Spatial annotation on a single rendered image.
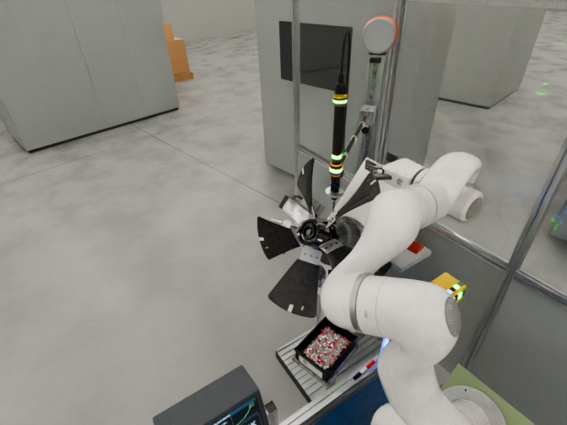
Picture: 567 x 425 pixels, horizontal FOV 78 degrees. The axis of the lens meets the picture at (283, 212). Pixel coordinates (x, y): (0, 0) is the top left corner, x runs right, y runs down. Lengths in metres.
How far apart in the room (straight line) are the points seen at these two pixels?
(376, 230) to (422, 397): 0.31
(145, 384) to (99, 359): 0.42
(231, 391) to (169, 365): 1.65
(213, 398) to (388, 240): 0.65
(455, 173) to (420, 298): 0.38
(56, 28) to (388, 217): 6.01
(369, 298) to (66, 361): 2.60
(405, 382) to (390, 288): 0.17
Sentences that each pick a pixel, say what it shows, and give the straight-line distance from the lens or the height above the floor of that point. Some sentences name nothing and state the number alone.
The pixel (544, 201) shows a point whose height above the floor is 1.37.
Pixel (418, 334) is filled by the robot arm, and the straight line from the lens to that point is 0.57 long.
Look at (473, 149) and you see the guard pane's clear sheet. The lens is 1.79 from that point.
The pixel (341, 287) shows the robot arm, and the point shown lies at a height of 1.70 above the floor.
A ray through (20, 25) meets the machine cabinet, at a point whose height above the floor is 1.65.
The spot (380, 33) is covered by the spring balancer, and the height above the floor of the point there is 1.89.
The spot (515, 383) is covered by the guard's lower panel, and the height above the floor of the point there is 0.38.
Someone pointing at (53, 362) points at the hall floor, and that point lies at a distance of 3.03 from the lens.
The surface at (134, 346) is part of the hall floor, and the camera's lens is 2.83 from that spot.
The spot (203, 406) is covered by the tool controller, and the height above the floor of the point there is 1.24.
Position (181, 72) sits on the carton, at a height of 0.15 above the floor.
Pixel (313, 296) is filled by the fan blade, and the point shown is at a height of 0.98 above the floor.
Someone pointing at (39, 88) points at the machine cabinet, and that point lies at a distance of 6.34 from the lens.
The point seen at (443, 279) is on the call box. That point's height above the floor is 1.07.
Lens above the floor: 2.15
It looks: 35 degrees down
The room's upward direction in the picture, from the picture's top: 2 degrees counter-clockwise
